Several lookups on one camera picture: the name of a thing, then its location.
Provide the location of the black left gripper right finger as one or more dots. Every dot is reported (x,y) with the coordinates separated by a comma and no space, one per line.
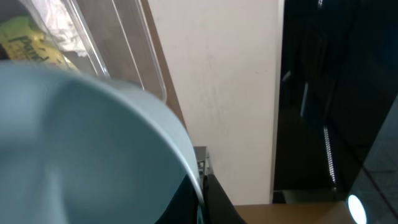
(218,207)

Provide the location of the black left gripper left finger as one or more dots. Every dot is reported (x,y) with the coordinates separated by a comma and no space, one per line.
(178,204)

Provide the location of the light blue rice bowl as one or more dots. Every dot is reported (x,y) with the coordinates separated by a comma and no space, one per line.
(79,149)

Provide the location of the yellow green snack wrapper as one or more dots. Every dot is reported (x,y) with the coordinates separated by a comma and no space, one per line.
(21,39)

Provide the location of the white tissue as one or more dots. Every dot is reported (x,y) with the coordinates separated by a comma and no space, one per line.
(52,17)

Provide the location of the clear plastic bin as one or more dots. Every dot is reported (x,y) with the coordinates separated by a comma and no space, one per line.
(116,37)

